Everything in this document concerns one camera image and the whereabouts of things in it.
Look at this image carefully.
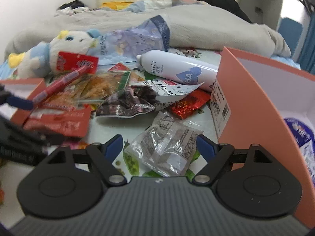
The red snack packet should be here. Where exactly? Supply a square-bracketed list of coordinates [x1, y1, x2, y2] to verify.
[23, 107, 91, 138]

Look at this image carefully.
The clear grey snack packet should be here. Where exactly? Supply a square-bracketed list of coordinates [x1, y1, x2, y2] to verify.
[125, 110, 203, 177]

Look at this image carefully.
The red sausage stick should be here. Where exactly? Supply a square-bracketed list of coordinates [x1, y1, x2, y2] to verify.
[32, 66, 88, 105]

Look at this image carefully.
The red header snack bag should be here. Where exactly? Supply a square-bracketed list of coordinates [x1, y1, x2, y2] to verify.
[56, 51, 99, 74]

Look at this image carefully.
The red foil tea packet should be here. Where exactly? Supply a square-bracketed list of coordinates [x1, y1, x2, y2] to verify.
[168, 88, 210, 119]

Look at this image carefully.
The dark plum snack bag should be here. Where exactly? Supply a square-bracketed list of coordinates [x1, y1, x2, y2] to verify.
[95, 79, 203, 118]

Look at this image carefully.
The blue shredded snack packet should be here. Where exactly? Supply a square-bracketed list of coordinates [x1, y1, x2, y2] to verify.
[284, 118, 314, 173]

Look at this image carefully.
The pink box lid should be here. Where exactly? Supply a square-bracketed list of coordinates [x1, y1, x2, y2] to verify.
[1, 78, 46, 126]

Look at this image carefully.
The white blue plush toy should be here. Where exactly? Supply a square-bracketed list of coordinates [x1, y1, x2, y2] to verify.
[1, 29, 101, 79]

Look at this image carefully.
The pink cardboard box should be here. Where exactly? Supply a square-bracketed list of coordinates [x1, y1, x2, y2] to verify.
[210, 47, 314, 227]

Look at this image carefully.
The green edged spicy snack pack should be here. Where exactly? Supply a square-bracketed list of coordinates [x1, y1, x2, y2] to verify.
[64, 70, 131, 101]

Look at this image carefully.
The white spray bottle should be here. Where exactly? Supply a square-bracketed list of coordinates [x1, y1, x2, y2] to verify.
[136, 50, 218, 92]

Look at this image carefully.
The purple tissue pack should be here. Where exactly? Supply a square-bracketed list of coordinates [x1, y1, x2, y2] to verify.
[87, 15, 170, 65]

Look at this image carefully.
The blue curtain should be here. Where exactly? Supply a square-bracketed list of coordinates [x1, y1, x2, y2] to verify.
[298, 13, 315, 75]

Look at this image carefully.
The grey blanket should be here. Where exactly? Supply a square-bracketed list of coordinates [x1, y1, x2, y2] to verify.
[4, 4, 291, 59]

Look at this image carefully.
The yellow pillow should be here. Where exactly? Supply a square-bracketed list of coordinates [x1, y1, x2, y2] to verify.
[100, 1, 132, 11]

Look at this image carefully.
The blue chair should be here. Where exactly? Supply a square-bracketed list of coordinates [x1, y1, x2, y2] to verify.
[278, 18, 303, 56]

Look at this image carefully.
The black clothing pile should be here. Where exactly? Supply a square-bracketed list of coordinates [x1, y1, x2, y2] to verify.
[196, 0, 252, 23]

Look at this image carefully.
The patterned quilt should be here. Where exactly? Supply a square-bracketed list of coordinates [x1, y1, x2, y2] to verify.
[123, 0, 207, 13]

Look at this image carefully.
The clothes pile by wall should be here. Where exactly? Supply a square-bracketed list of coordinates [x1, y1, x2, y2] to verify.
[55, 0, 90, 17]

